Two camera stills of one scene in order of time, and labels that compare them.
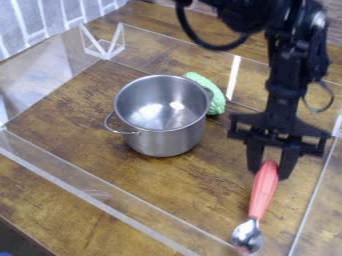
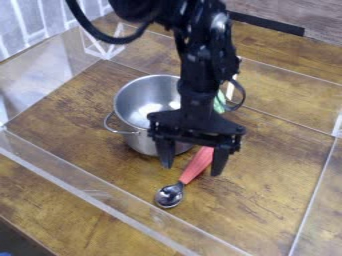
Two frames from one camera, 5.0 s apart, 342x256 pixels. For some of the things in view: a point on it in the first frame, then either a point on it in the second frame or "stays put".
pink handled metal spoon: (247, 236) -> (168, 196)
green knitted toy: (218, 103) stays put
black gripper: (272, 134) -> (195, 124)
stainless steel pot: (160, 112) stays put
